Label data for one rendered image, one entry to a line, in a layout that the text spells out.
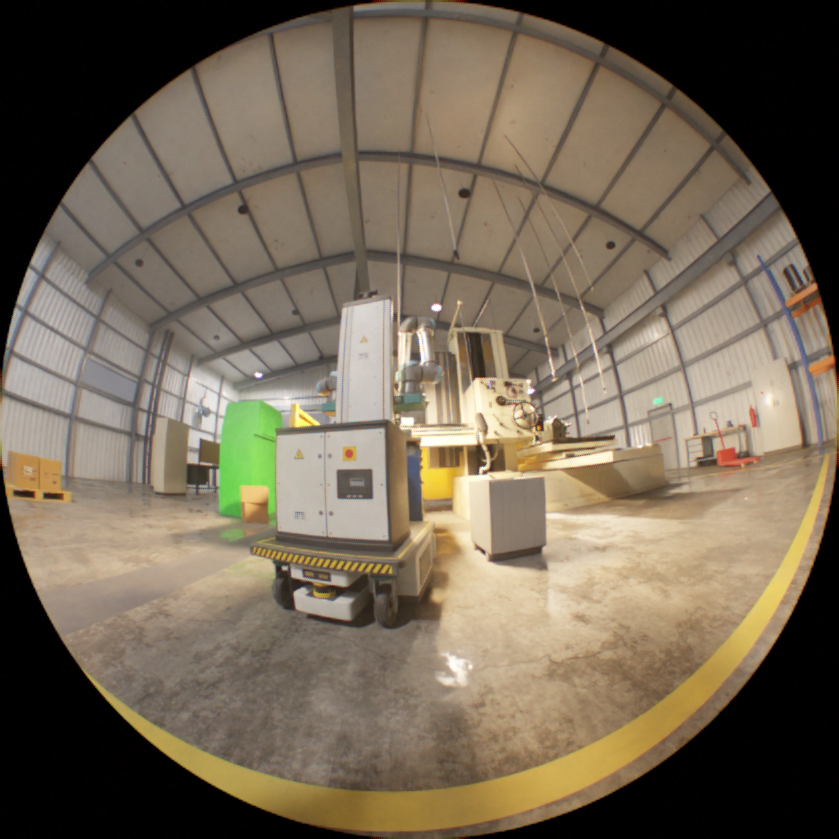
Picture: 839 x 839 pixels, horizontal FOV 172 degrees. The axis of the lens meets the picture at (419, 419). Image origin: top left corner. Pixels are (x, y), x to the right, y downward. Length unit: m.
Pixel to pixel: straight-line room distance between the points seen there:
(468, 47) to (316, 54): 3.28
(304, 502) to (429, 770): 1.05
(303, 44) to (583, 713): 9.20
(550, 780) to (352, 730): 0.43
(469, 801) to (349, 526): 1.00
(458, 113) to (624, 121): 4.12
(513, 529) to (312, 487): 1.30
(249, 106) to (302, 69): 1.54
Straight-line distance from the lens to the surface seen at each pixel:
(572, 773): 0.71
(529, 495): 1.95
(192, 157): 9.57
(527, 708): 0.82
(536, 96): 8.22
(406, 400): 1.65
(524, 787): 0.68
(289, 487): 1.28
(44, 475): 4.89
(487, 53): 8.03
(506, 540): 1.92
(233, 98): 8.84
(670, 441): 10.77
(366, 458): 1.10
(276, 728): 0.82
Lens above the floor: 0.61
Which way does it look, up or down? 12 degrees up
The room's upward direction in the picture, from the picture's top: 2 degrees counter-clockwise
